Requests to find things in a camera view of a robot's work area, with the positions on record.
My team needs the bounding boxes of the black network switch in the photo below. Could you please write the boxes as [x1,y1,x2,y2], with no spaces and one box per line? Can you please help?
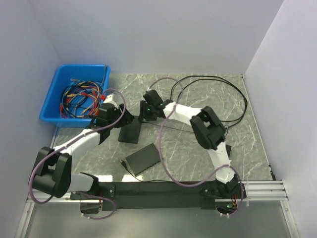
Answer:
[118,117,142,144]
[125,143,160,176]

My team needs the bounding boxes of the long black ethernet cable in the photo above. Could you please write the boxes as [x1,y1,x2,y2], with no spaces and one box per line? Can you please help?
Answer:
[170,75,248,129]

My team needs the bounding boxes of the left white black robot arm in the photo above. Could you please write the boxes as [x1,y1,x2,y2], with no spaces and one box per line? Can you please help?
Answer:
[29,103,134,199]

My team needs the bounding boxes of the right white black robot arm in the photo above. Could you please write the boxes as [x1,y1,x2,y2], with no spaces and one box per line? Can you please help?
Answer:
[140,90,246,199]

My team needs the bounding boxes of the blue plastic bin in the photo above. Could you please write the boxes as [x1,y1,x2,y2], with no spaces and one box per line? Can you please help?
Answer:
[40,64,111,128]

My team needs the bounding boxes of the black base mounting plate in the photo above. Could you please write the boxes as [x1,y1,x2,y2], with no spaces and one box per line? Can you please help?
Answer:
[69,180,248,214]

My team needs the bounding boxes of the black power adapter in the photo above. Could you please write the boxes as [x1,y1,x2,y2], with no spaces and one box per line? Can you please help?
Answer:
[225,144,232,163]

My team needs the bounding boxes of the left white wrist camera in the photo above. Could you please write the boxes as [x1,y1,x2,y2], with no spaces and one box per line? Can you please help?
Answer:
[102,93,118,107]

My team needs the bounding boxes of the bundle of coloured cables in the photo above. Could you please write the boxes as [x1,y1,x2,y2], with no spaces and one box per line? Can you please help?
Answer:
[58,78,105,119]

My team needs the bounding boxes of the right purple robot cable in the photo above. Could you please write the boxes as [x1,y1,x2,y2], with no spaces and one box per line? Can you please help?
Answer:
[148,77,248,219]

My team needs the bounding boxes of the aluminium rail frame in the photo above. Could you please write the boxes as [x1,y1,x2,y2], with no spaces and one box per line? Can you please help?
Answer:
[14,71,302,238]

